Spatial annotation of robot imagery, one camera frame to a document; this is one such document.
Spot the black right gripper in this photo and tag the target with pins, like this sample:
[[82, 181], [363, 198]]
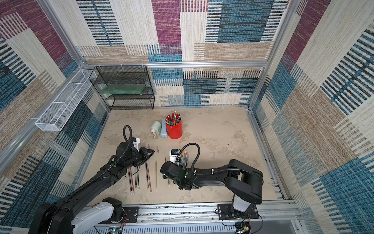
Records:
[[177, 159]]

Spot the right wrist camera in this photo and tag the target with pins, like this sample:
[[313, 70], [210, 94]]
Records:
[[173, 156]]

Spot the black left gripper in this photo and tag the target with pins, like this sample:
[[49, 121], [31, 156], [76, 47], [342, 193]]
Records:
[[143, 151]]

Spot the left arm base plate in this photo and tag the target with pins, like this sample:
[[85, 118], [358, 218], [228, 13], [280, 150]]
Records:
[[129, 214]]

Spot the white wire mesh basket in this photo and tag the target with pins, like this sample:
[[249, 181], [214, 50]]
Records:
[[64, 104]]

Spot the red pencil holder cup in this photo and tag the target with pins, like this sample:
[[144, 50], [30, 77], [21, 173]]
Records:
[[174, 126]]

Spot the black striped pencil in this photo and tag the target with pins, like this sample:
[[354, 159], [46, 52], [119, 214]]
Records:
[[135, 178], [129, 182]]

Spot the light blue eraser box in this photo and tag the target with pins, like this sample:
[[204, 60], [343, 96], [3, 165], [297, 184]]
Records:
[[163, 129]]

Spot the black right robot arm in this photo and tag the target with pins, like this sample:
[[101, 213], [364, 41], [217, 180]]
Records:
[[244, 181]]

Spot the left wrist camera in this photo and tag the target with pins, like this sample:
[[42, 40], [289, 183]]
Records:
[[136, 143]]

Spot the black wire mesh shelf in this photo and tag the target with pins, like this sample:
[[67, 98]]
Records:
[[103, 76]]

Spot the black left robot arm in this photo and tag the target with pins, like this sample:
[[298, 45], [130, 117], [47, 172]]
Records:
[[67, 215]]

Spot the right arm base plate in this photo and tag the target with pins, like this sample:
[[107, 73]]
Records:
[[226, 211]]

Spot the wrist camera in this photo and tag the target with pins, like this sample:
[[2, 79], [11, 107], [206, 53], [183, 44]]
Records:
[[136, 143], [173, 156]]

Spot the green board on shelf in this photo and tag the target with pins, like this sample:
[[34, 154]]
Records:
[[123, 89]]

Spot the red striped pencil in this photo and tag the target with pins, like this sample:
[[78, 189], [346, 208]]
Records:
[[132, 183]]

